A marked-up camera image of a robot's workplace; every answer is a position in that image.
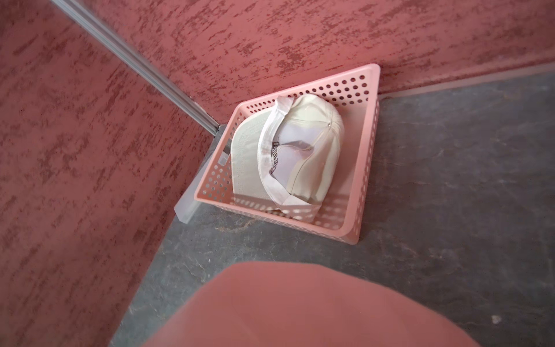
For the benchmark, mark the pink perforated plastic basket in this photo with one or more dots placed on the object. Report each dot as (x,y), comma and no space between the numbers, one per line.
(354,94)

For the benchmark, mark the cream baseball cap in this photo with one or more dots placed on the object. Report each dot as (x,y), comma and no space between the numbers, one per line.
(284,158)

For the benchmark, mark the left corner aluminium post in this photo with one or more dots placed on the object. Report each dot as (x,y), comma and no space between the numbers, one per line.
(133,59)

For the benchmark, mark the pink baseball cap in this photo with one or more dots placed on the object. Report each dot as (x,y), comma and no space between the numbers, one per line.
(294,304)

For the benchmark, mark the clear plastic box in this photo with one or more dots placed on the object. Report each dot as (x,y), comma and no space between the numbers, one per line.
(187,205)

